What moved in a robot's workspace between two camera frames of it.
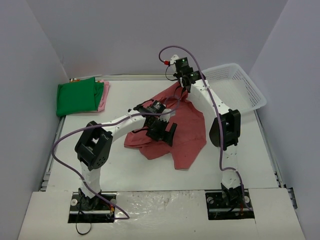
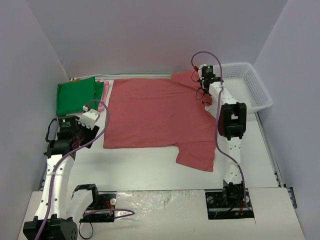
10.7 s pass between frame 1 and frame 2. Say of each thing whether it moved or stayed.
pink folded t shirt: stayed
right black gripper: moved
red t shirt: moved
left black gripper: moved
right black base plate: stayed
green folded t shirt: stayed
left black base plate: stayed
